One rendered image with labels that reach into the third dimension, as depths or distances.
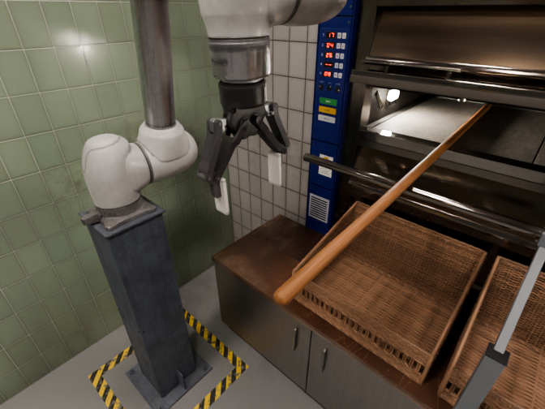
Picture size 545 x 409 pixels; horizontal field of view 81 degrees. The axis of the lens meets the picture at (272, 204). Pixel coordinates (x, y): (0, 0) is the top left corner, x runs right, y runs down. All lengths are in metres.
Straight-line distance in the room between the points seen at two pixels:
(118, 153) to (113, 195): 0.14
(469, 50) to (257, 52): 0.89
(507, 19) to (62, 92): 1.58
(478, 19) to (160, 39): 0.96
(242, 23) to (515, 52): 0.93
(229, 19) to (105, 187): 0.78
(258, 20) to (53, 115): 1.22
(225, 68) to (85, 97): 1.18
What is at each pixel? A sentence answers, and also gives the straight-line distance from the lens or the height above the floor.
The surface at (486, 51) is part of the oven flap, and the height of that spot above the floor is 1.51.
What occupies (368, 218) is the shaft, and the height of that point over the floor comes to 1.20.
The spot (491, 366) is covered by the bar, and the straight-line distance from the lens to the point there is 0.95.
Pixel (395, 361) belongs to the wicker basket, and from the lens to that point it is 1.25.
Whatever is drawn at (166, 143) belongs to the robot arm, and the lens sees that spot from 1.15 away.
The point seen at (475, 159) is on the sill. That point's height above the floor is 1.17.
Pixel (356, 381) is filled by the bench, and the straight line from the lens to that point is 1.38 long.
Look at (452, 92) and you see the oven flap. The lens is 1.15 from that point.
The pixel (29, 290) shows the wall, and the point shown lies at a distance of 1.86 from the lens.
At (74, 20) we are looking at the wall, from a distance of 1.61.
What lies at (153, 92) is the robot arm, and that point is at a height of 1.40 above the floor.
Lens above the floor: 1.62
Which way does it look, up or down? 31 degrees down
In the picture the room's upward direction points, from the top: straight up
